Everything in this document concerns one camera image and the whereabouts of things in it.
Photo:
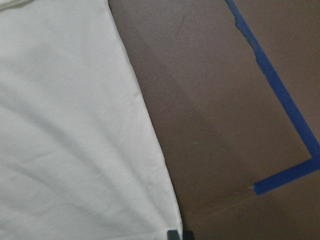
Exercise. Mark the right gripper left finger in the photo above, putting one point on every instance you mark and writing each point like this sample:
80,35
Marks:
172,235

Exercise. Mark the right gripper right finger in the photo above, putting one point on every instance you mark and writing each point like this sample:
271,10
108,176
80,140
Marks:
188,235

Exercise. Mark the cream long sleeve shirt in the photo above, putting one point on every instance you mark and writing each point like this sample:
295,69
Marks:
79,157

